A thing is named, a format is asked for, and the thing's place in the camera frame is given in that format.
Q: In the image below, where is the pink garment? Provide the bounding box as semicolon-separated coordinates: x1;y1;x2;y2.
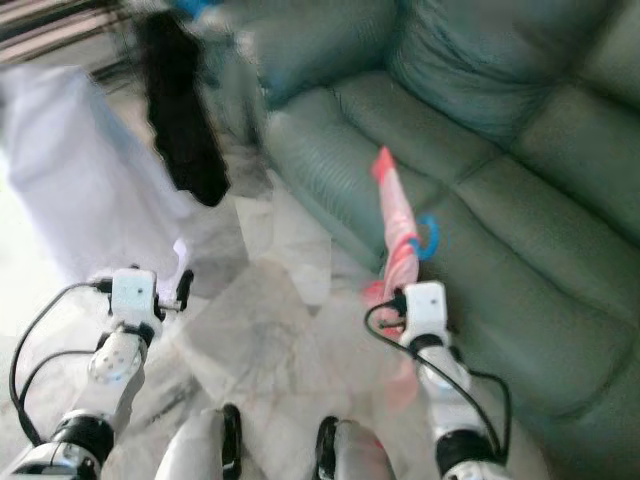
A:
363;147;426;411

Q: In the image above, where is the blue plastic hanger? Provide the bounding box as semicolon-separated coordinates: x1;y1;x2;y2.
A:
410;213;443;261

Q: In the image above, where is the silver right robot leg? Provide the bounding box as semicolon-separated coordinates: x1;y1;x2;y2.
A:
315;415;396;480

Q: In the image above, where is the silver robot leg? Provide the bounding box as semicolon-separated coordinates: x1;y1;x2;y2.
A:
155;405;246;480
315;415;396;480

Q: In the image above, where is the silver left robot leg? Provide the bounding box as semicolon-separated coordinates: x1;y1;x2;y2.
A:
155;405;246;480

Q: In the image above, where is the white shirt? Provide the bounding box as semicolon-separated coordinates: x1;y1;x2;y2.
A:
0;65;196;291

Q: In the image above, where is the black garment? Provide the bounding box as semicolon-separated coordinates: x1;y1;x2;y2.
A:
138;10;231;208

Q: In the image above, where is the grey green leather sofa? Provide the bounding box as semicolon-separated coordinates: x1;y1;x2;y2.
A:
220;0;640;480

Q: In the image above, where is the blue bag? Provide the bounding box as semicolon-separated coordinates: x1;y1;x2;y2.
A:
175;0;226;21

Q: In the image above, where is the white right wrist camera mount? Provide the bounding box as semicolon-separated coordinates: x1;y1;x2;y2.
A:
400;281;449;346

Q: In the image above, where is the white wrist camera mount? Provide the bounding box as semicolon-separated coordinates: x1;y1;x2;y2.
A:
110;267;159;329
400;281;449;346

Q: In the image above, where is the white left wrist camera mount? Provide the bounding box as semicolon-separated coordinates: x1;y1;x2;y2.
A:
110;267;159;329

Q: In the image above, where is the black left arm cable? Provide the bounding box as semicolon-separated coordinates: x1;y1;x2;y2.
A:
20;348;106;441
8;282;116;446

